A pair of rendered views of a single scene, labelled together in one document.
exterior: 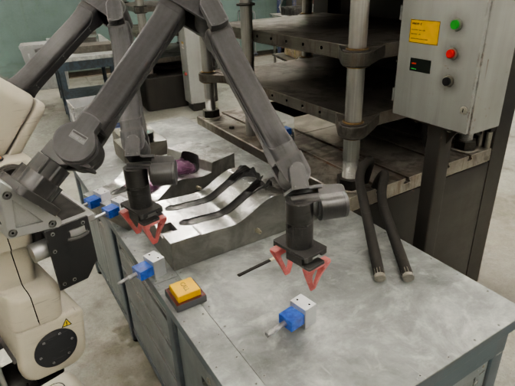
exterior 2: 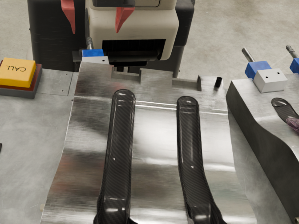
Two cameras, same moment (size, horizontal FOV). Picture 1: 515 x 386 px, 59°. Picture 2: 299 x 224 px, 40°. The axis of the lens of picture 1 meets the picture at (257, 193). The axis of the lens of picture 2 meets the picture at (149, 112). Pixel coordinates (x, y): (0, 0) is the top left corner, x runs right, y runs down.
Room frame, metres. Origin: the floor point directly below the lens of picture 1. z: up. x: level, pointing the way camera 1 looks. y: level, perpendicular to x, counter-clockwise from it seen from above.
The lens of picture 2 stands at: (1.40, -0.21, 1.37)
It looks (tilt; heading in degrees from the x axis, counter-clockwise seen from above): 46 degrees down; 115
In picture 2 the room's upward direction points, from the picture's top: 11 degrees clockwise
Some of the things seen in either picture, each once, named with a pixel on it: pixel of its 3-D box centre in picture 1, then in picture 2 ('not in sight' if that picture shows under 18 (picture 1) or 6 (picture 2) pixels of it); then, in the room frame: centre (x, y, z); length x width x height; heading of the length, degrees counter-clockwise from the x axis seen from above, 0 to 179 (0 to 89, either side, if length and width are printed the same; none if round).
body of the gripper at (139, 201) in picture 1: (139, 197); not in sight; (1.03, 0.30, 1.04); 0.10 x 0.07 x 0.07; 44
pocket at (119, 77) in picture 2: (167, 233); (125, 82); (1.12, 0.26, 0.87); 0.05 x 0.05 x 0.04; 31
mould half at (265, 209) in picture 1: (229, 207); (147, 194); (1.28, 0.09, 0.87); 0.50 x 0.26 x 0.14; 121
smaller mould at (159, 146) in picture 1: (140, 146); not in sight; (1.96, 0.52, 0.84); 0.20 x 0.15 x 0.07; 121
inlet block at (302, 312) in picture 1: (288, 320); not in sight; (0.79, -0.06, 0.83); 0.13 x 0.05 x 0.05; 130
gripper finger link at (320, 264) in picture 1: (308, 269); not in sight; (0.80, -0.10, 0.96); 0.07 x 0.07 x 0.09; 39
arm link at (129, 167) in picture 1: (138, 175); not in sight; (1.03, 0.29, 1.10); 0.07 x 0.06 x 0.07; 92
